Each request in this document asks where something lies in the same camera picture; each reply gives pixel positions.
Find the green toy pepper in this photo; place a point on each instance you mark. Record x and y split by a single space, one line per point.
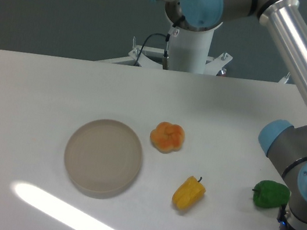
270 194

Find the yellow toy pepper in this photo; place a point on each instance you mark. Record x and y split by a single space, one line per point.
190 191

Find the orange toy bread roll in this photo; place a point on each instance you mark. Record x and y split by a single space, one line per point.
167 137

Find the beige round plate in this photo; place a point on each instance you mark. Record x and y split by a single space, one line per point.
103 157

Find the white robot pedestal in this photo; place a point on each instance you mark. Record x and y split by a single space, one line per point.
188 47

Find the white pedestal base frame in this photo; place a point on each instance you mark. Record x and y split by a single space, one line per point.
152 58

